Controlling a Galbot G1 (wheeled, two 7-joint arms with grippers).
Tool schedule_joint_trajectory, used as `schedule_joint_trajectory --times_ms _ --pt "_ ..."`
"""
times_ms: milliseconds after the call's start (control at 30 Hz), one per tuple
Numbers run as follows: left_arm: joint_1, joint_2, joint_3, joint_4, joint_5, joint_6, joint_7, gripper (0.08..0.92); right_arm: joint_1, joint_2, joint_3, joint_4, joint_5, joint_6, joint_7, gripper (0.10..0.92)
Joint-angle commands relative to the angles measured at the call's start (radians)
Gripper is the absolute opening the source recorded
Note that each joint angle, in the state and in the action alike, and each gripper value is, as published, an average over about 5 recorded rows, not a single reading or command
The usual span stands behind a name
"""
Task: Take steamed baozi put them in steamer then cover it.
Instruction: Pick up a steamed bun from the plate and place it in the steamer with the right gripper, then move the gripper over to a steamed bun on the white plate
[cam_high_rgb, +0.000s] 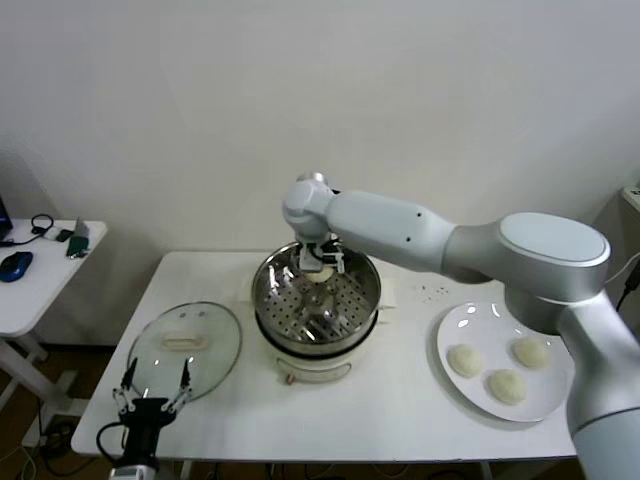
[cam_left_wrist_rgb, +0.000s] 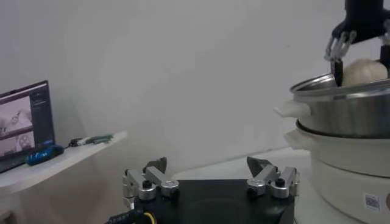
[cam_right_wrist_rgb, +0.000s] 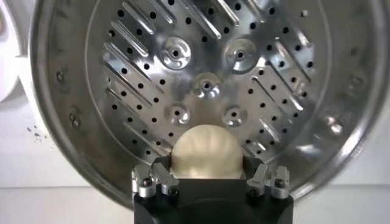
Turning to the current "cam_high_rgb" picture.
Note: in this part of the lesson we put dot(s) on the white steamed baozi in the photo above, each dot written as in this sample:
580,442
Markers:
465,360
507,386
317,276
530,351

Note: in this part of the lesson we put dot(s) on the dark laptop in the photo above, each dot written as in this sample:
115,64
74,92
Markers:
4,220

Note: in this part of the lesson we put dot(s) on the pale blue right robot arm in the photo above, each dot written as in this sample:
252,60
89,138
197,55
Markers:
390,220

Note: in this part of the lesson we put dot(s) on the green small tool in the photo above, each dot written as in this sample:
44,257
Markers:
77,247

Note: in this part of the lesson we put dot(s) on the round glass pot lid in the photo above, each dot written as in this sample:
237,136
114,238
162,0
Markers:
210,340

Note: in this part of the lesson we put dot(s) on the small black device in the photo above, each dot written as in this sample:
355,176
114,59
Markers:
63,236

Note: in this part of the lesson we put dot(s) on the white round plate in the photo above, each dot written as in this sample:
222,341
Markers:
475,320

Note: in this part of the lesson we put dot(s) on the grey small stand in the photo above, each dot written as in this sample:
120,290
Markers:
81,227

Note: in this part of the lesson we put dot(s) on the blue computer mouse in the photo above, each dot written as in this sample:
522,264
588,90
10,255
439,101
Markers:
15,267

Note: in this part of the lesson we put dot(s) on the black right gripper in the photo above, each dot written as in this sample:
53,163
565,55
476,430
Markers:
335,252

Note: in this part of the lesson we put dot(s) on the small white adapter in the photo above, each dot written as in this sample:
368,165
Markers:
49,236

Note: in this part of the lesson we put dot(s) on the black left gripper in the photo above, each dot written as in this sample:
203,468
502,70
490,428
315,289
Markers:
142,415

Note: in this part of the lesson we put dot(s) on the white side table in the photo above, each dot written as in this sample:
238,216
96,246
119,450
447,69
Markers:
45,290

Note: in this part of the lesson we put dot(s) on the stainless steel steamer basket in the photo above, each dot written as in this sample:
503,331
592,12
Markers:
350,310

